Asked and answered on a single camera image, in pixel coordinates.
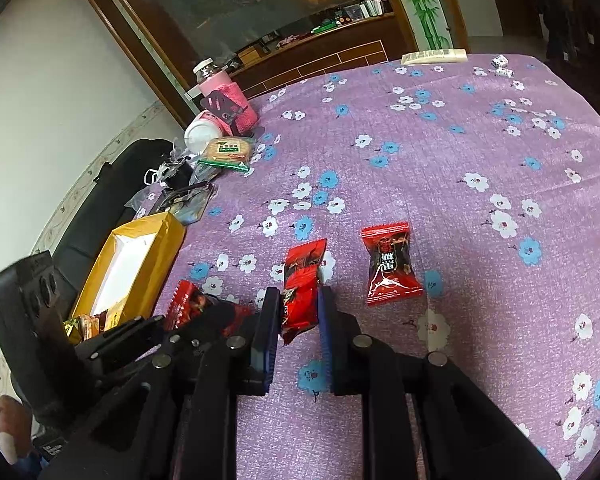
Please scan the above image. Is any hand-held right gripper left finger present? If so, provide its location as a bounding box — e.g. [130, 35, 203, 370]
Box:
[40, 286, 282, 480]

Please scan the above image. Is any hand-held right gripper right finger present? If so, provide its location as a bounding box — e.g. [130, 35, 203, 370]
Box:
[318, 285, 561, 480]

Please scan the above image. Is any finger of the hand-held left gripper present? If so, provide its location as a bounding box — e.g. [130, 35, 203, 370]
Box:
[162, 300, 257, 348]
[75, 315, 166, 376]

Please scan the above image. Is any red candy packet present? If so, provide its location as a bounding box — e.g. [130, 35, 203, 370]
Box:
[166, 280, 253, 338]
[280, 238, 328, 346]
[361, 221, 424, 307]

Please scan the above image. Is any orange snack packet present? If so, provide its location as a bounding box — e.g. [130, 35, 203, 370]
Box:
[77, 314, 103, 341]

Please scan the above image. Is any yellow cardboard box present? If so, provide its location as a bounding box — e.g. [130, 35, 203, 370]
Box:
[62, 211, 186, 346]

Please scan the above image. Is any person's left forearm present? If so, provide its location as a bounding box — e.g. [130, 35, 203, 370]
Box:
[0, 394, 38, 466]

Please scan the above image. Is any clear plastic bag with keys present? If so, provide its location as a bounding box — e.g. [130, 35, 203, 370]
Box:
[125, 150, 221, 226]

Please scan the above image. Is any black leather chair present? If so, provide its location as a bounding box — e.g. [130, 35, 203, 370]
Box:
[50, 137, 181, 301]

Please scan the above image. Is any green cracker packet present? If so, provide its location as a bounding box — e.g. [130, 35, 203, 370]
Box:
[197, 137, 257, 175]

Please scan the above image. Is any pink sleeved bottle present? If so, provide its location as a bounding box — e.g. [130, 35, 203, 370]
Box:
[192, 59, 259, 136]

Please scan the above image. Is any wooden glass cabinet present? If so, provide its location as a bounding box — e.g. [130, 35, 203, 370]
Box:
[67, 0, 468, 131]

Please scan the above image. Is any dark hanging coat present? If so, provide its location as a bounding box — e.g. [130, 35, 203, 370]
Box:
[532, 0, 576, 61]

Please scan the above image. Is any green bamboo wall decal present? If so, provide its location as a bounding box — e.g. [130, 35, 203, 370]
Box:
[390, 0, 453, 51]

